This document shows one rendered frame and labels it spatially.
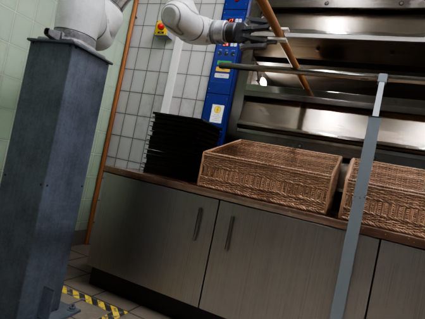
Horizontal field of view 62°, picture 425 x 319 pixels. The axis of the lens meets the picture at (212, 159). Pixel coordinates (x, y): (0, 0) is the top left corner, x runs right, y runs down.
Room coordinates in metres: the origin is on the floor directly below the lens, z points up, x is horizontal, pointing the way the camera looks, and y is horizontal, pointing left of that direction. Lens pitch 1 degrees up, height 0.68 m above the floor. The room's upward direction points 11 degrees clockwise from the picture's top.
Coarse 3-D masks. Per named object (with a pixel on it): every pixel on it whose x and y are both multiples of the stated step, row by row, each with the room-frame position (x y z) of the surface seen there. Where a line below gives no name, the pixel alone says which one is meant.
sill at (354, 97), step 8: (248, 88) 2.01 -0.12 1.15; (256, 88) 1.99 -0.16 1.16; (264, 88) 1.97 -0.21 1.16; (272, 88) 1.95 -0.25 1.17; (280, 88) 1.93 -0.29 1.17; (288, 88) 1.91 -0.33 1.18; (296, 88) 1.90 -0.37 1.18; (312, 96) 1.86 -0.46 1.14; (320, 96) 1.84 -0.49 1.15; (328, 96) 1.83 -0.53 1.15; (336, 96) 1.81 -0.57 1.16; (344, 96) 1.80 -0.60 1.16; (352, 96) 1.78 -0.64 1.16; (360, 96) 1.77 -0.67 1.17; (368, 96) 1.75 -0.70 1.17; (384, 104) 1.72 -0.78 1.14; (392, 104) 1.71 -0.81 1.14; (400, 104) 1.69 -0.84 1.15; (408, 104) 1.68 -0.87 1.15; (416, 104) 1.67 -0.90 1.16; (424, 104) 1.65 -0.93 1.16
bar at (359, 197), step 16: (224, 64) 1.66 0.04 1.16; (240, 64) 1.63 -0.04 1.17; (384, 80) 1.38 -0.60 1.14; (400, 80) 1.37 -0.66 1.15; (416, 80) 1.34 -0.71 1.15; (368, 128) 1.19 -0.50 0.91; (368, 144) 1.18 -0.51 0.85; (368, 160) 1.18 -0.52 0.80; (368, 176) 1.18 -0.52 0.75; (352, 208) 1.19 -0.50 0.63; (352, 224) 1.18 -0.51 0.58; (352, 240) 1.18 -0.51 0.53; (352, 256) 1.18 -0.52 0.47; (336, 288) 1.19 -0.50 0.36; (336, 304) 1.19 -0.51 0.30
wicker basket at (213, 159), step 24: (240, 144) 1.95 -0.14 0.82; (264, 144) 1.90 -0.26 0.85; (216, 168) 1.50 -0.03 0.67; (240, 168) 1.47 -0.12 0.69; (264, 168) 1.43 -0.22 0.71; (288, 168) 1.39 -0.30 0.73; (312, 168) 1.78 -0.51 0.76; (336, 168) 1.47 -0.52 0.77; (240, 192) 1.45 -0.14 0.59; (264, 192) 1.42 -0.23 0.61; (288, 192) 1.78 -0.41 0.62; (312, 192) 1.75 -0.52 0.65
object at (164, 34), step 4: (160, 20) 2.19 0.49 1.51; (156, 24) 2.20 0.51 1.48; (156, 28) 2.20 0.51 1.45; (164, 28) 2.17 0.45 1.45; (156, 32) 2.19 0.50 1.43; (160, 32) 2.18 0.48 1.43; (164, 32) 2.17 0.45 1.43; (168, 32) 2.17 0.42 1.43; (156, 36) 2.22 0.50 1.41; (160, 36) 2.20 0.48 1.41; (164, 36) 2.19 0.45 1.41; (168, 36) 2.18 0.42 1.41; (172, 36) 2.22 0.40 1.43
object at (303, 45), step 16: (256, 32) 1.86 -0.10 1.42; (272, 32) 1.83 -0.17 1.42; (272, 48) 1.93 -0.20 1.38; (304, 48) 1.84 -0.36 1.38; (320, 48) 1.80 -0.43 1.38; (336, 48) 1.76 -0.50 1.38; (352, 48) 1.73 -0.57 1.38; (368, 48) 1.69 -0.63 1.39; (384, 48) 1.66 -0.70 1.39; (400, 48) 1.63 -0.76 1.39; (416, 48) 1.60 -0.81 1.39; (400, 64) 1.74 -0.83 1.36; (416, 64) 1.71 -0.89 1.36
